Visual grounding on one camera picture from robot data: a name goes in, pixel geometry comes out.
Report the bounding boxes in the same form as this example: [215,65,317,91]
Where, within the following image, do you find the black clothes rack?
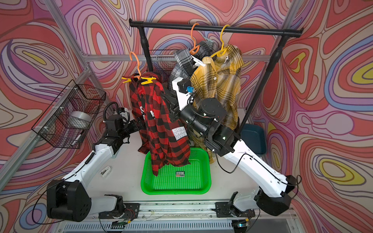
[129,19,303,133]

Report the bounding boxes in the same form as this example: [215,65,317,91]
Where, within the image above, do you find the grey tape roll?
[67,111,92,130]

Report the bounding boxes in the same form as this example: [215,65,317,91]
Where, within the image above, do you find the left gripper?
[118,116,145,141]

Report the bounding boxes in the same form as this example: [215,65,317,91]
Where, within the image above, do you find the yellow clothespin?
[121,77,132,83]
[141,77,157,85]

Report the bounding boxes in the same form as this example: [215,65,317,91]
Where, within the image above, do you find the dark teal tray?
[241,124,267,157]

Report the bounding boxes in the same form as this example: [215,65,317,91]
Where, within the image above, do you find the yellow plaid shirt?
[189,44,245,164]

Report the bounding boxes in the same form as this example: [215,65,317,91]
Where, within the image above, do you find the green plastic basket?
[141,148,212,195]

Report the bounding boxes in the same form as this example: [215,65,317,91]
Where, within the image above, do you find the sticker in green basket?
[175,171,185,178]

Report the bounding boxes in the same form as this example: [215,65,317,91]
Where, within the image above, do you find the yellow hanger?
[211,24,230,58]

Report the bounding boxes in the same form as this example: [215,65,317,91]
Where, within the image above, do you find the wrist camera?
[119,108,131,124]
[172,77,194,111]

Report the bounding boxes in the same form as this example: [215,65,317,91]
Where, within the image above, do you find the white marker in wire basket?
[71,132,83,146]

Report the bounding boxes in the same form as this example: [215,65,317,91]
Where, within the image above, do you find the black wire basket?
[32,80,106,149]

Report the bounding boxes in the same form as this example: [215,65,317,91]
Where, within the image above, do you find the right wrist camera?
[172,77,194,111]

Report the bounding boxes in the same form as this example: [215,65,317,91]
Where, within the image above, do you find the orange hanger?
[129,51,142,81]
[189,22,200,55]

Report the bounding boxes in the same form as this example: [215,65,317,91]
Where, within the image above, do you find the red black plaid shirt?
[129,72,191,176]

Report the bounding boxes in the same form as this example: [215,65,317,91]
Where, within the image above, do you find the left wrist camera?
[119,108,131,124]

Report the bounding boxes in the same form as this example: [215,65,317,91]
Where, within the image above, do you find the grey plaid shirt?
[168,41,217,91]

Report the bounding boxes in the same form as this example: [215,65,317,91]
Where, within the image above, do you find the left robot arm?
[47,115,145,222]

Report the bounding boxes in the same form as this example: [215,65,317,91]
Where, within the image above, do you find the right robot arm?
[161,93,297,216]

